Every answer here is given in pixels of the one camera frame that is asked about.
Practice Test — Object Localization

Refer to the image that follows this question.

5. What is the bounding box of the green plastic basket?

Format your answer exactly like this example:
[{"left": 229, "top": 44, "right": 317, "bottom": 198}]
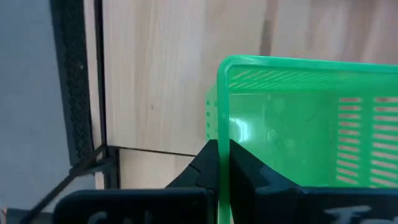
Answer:
[{"left": 205, "top": 54, "right": 398, "bottom": 224}]

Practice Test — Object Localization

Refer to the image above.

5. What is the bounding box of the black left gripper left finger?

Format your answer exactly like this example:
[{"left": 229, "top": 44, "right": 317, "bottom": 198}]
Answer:
[{"left": 52, "top": 139, "right": 218, "bottom": 224}]

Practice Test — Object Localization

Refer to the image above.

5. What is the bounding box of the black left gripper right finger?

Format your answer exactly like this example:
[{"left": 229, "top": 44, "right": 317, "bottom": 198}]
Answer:
[{"left": 229, "top": 139, "right": 398, "bottom": 224}]

